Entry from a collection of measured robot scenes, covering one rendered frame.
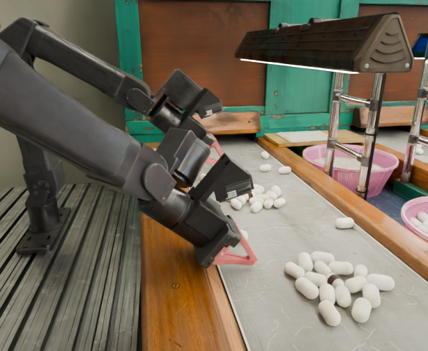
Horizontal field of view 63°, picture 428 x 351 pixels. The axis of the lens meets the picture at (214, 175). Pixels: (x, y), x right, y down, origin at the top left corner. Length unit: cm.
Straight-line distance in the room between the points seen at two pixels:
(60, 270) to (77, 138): 43
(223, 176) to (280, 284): 19
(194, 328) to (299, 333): 13
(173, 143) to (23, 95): 22
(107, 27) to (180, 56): 85
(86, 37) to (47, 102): 168
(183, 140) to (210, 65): 77
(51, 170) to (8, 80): 51
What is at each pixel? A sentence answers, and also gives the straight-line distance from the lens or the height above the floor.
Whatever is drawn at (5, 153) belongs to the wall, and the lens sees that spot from 222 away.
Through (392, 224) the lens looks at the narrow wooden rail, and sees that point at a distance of 73.
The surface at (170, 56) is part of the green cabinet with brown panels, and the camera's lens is 121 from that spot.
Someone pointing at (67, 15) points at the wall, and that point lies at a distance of 204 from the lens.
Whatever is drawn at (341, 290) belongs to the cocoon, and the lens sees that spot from 53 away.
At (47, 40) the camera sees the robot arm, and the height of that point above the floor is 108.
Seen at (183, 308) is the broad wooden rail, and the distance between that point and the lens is 47.
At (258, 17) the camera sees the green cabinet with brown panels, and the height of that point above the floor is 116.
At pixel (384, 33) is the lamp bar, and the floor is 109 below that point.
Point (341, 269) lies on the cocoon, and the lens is 59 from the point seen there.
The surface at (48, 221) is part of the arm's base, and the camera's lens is 87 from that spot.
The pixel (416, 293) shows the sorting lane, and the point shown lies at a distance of 60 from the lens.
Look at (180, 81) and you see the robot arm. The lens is 75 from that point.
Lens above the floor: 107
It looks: 20 degrees down
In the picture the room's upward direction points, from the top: straight up
